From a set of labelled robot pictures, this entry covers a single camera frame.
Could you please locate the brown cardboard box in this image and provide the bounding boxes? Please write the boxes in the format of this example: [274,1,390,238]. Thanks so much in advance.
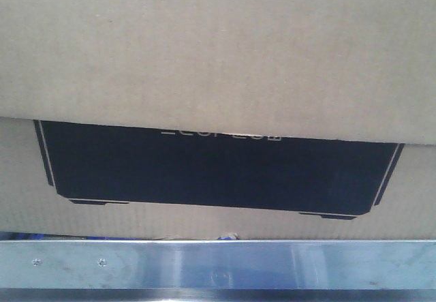
[1,0,435,239]

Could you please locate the blue object behind rail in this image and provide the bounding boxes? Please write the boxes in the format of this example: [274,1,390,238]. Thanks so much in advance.
[217,232,240,241]

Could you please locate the metal shelf rail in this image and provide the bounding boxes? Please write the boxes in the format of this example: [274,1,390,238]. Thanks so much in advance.
[1,240,435,301]

